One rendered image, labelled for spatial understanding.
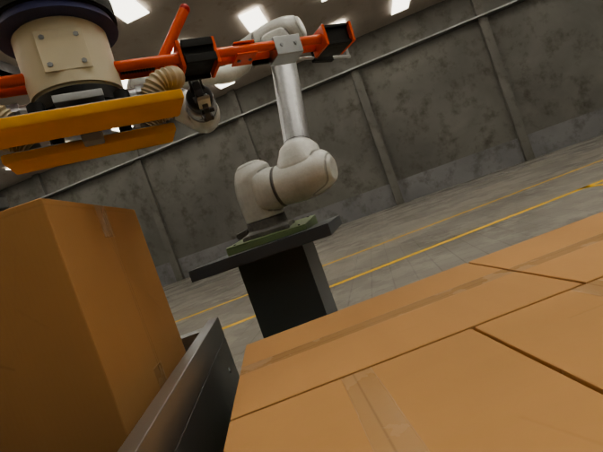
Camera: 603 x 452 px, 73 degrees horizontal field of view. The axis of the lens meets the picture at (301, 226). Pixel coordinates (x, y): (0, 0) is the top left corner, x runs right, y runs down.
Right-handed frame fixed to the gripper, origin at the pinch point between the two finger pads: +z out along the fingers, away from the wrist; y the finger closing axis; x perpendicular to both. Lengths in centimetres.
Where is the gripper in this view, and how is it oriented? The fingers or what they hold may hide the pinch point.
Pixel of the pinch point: (194, 72)
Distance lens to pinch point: 108.4
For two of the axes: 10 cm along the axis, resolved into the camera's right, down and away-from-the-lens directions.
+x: -9.3, 3.3, -1.7
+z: 1.7, -0.4, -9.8
